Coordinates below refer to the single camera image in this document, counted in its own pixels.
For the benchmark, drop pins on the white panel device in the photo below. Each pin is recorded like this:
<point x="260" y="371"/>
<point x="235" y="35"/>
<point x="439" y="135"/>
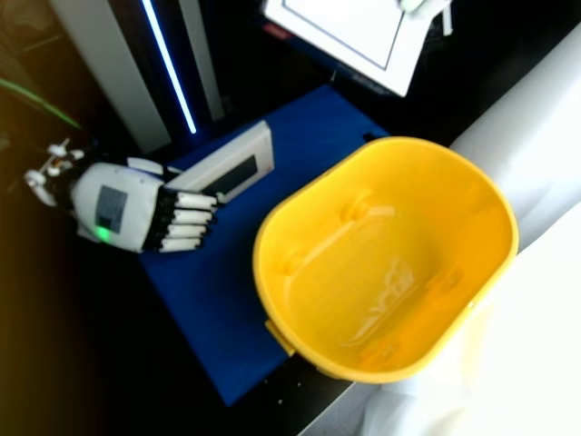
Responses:
<point x="231" y="165"/>

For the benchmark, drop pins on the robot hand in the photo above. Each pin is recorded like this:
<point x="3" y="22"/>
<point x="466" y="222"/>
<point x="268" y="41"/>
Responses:
<point x="420" y="5"/>
<point x="118" y="204"/>

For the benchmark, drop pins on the yellow plastic basin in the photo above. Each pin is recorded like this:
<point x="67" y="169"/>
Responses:
<point x="386" y="268"/>

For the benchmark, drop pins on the white square board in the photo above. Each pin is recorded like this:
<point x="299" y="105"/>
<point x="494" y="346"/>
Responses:
<point x="349" y="36"/>

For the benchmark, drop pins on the blue mat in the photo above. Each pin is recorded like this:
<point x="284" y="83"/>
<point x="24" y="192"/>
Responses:
<point x="218" y="295"/>

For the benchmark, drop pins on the white column with blue light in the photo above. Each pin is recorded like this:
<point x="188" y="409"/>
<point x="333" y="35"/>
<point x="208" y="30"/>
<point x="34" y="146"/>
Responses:
<point x="136" y="68"/>

